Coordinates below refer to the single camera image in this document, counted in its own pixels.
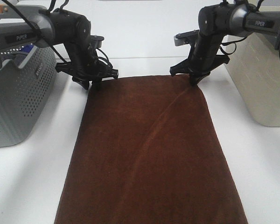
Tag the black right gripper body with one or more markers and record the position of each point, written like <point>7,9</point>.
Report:
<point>202,57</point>

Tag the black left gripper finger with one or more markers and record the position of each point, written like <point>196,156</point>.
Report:
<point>84,83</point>
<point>96,85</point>

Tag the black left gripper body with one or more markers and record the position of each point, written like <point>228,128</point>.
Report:
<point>85,64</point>

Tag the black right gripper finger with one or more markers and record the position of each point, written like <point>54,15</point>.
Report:
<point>192,80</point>
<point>197,78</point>

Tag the brown towel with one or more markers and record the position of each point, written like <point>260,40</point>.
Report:
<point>147,153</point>

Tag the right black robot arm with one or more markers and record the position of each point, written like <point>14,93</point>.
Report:
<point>239,19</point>

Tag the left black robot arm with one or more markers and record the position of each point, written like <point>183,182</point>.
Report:
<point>44,29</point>

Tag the blue towel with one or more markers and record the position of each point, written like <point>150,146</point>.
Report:
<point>27,48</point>

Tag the dark grey towel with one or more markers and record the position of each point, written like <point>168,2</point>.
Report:
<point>16,56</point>

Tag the beige bin with grey rim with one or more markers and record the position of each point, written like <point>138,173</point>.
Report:
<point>255,71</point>

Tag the grey perforated laundry basket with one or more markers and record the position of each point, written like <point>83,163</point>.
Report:
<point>24,92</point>

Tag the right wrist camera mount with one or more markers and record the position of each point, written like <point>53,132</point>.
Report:
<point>186,38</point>

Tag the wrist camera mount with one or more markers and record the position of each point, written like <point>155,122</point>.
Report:
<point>96,41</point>
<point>186,38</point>

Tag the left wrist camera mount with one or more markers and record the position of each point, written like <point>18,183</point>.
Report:
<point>96,41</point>

